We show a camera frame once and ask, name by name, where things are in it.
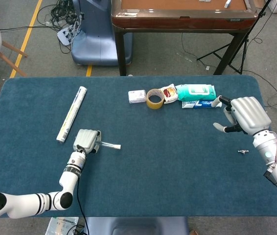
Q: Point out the rolled white paper tube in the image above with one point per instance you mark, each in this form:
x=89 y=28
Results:
x=72 y=112

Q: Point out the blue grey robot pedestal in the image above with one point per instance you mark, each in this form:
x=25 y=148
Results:
x=97 y=36

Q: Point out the blue white toothpaste tube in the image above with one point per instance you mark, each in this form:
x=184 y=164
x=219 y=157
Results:
x=199 y=104

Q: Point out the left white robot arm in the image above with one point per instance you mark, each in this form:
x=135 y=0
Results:
x=68 y=176

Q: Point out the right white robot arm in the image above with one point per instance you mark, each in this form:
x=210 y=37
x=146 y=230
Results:
x=265 y=144

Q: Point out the clear glass test tube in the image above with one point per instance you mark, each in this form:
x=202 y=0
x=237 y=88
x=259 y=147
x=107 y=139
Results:
x=106 y=144

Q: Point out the green wet wipes pack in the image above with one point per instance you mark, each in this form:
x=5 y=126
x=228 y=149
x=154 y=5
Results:
x=197 y=94

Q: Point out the blue robot body base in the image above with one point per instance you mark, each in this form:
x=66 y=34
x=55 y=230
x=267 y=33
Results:
x=136 y=226

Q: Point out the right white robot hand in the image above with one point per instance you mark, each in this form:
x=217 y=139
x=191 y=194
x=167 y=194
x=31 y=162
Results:
x=248 y=115

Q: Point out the clear plastic bag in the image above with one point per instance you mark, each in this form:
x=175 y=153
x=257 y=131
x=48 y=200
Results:
x=60 y=226

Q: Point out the blue felt table mat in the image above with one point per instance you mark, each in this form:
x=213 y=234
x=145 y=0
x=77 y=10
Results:
x=153 y=176

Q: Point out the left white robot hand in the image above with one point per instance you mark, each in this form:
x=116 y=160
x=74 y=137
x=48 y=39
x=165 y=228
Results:
x=85 y=139

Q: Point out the red yellow snack packet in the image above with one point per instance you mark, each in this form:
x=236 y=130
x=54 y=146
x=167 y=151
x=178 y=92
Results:
x=170 y=94

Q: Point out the brown mahjong table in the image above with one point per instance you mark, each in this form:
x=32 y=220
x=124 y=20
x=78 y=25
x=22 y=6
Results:
x=182 y=19

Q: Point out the white power strip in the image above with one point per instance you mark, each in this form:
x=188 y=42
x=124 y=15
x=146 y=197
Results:
x=63 y=35

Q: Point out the white pink plastic box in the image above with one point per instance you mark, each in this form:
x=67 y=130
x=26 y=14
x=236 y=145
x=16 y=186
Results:
x=136 y=96

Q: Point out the yellow packing tape roll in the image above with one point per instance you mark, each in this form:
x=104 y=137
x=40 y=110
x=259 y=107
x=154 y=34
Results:
x=150 y=104

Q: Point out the small metal fidget piece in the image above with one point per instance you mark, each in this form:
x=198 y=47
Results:
x=243 y=151

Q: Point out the black tripod stand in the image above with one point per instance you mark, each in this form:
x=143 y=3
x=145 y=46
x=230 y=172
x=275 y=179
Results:
x=260 y=15

